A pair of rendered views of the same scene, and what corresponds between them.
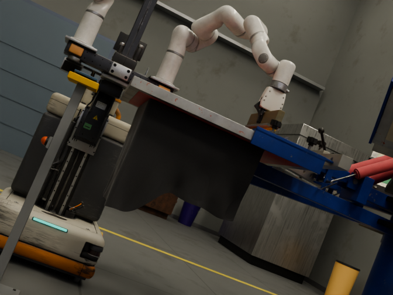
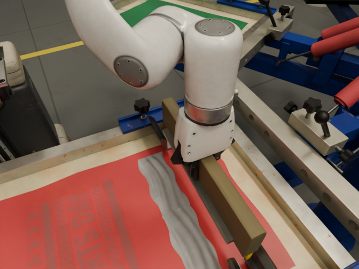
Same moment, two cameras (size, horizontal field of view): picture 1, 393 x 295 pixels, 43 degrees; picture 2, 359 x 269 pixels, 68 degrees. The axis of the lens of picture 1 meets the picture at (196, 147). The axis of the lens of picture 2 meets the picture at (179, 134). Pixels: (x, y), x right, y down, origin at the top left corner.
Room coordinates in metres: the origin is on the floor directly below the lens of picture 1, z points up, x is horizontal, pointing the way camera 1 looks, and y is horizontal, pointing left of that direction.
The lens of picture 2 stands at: (1.85, -0.11, 1.52)
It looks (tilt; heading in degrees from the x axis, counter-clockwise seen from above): 46 degrees down; 348
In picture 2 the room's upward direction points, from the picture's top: 2 degrees counter-clockwise
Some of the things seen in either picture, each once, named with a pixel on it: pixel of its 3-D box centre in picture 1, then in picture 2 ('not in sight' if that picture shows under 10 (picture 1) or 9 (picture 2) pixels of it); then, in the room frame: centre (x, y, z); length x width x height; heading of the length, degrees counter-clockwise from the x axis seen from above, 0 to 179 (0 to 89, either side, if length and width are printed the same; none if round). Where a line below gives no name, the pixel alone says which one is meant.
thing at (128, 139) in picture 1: (126, 152); not in sight; (2.06, 0.26, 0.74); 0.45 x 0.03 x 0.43; 11
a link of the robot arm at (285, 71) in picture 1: (278, 72); (188, 53); (2.19, -0.20, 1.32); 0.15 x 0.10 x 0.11; 53
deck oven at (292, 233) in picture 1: (287, 201); not in sight; (8.49, -1.77, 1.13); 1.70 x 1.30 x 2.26; 15
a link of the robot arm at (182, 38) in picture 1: (181, 42); not in sight; (2.55, 0.28, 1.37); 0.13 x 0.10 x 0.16; 143
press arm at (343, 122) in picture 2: (328, 170); (326, 135); (2.23, -0.58, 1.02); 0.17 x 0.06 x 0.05; 101
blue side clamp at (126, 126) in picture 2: not in sight; (170, 117); (2.43, -0.21, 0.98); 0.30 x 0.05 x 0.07; 101
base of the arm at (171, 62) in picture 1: (168, 69); not in sight; (2.55, 0.29, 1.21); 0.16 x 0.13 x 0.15; 15
